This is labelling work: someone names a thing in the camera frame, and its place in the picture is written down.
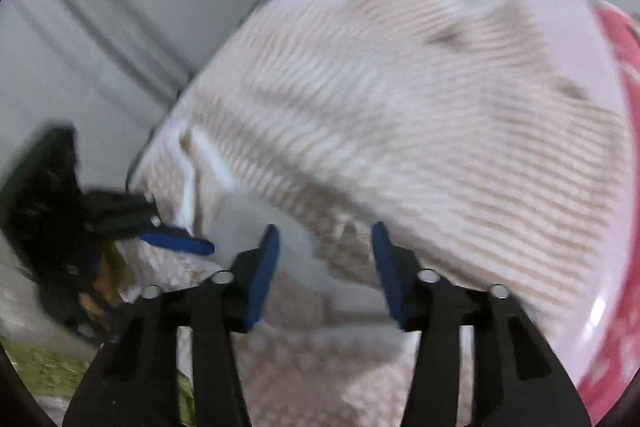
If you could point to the left human hand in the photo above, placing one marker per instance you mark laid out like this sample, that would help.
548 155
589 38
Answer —
112 274

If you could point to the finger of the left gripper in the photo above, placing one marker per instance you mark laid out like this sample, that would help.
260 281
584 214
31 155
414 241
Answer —
111 213
185 244

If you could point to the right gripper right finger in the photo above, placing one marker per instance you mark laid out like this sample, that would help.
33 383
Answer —
518 380

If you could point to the pink floral blanket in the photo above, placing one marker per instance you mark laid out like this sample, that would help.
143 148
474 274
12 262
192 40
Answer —
610 388

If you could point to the white wardrobe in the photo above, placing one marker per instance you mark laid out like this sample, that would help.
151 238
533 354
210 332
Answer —
113 68

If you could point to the beige houndstooth coat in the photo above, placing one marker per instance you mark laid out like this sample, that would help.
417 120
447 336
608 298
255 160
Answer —
443 119

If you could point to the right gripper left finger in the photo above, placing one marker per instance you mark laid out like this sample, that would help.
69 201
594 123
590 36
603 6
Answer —
133 379

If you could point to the pink bed sheet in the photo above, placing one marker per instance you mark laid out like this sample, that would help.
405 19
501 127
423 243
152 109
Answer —
490 136

